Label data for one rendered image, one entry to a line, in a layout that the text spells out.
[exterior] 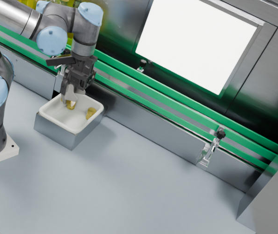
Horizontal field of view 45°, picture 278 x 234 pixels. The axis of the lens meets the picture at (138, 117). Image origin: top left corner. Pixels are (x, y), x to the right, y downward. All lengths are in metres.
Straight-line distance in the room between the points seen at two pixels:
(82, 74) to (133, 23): 0.42
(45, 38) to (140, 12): 0.61
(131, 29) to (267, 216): 0.89
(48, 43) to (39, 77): 0.54
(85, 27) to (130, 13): 0.43
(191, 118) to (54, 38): 0.65
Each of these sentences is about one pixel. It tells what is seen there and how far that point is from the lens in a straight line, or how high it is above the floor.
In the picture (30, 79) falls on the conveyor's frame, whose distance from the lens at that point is 1.46.
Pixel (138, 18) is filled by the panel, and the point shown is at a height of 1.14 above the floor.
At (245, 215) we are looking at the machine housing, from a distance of 1.30.
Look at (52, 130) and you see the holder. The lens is 1.25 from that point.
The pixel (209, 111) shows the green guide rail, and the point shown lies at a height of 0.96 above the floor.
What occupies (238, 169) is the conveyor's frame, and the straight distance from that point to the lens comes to 1.38.
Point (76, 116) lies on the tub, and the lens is 1.37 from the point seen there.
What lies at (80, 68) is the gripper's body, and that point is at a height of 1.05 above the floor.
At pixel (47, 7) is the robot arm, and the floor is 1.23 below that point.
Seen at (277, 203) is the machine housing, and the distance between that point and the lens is 1.24.
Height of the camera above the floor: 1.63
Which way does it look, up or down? 35 degrees down
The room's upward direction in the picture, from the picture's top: 23 degrees clockwise
